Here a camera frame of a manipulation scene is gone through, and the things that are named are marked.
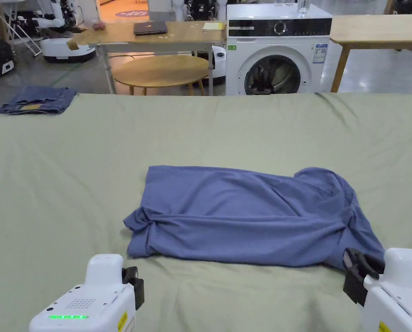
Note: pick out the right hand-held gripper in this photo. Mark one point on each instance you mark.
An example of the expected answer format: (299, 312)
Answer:
(399, 297)

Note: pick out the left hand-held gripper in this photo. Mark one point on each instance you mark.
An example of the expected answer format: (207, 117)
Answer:
(88, 301)

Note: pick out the blue shirt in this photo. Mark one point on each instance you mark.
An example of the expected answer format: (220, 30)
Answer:
(233, 221)

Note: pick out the bed with pale green sheet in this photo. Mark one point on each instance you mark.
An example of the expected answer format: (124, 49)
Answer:
(88, 180)

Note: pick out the folded blue jeans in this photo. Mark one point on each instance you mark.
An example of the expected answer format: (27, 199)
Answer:
(43, 98)

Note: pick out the white washing machine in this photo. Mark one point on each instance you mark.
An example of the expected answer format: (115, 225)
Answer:
(278, 58)

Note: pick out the white wheeled robot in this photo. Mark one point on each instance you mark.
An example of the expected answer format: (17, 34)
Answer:
(66, 48)

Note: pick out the rectangular wooden desk with laptop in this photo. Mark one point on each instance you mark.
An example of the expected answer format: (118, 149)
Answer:
(147, 34)

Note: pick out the white folding rack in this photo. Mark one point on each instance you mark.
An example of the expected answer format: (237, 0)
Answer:
(19, 24)

